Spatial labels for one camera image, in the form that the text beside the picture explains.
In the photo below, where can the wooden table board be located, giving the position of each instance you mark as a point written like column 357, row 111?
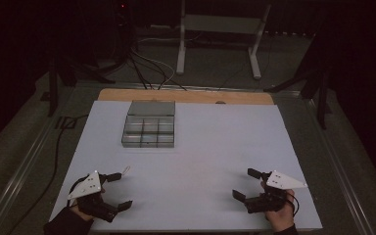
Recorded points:
column 182, row 96

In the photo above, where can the white metal stand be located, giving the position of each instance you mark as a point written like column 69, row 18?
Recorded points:
column 222, row 24

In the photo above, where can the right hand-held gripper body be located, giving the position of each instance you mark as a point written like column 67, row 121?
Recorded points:
column 282, row 182

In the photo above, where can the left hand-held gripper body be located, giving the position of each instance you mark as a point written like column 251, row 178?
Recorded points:
column 89, row 186

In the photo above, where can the person's right hand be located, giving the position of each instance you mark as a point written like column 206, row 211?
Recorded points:
column 282, row 218

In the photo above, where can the dark device with red light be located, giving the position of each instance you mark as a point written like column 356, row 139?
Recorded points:
column 122, row 13

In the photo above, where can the metal floor rail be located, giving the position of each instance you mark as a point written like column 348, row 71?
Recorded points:
column 19, row 169
column 339, row 166

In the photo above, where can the clear plastic compartment box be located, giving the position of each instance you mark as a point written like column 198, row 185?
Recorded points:
column 150, row 129

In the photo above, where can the white table cover sheet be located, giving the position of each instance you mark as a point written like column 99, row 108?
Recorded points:
column 192, row 169

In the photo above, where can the person's left hand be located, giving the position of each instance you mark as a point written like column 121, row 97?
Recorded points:
column 80, row 212

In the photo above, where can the black stand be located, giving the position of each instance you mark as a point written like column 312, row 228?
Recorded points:
column 313, row 88
column 60, row 78

